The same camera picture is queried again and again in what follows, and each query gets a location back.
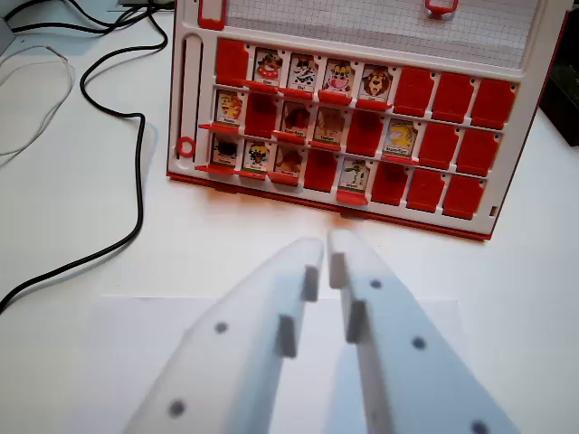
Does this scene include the long black cable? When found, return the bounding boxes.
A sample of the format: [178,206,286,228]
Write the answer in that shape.
[0,0,169,314]

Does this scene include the grey box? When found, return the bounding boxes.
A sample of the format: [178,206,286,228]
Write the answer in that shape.
[0,16,20,58]

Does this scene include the red and white game board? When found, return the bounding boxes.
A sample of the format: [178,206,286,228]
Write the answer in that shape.
[166,0,572,242]

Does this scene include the thin white cable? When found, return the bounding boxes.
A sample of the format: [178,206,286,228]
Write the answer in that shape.
[0,44,76,158]

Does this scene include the thin black cable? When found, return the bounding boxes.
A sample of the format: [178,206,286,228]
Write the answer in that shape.
[3,0,157,36]

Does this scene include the black box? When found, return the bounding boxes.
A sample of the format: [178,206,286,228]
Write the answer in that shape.
[539,8,579,146]

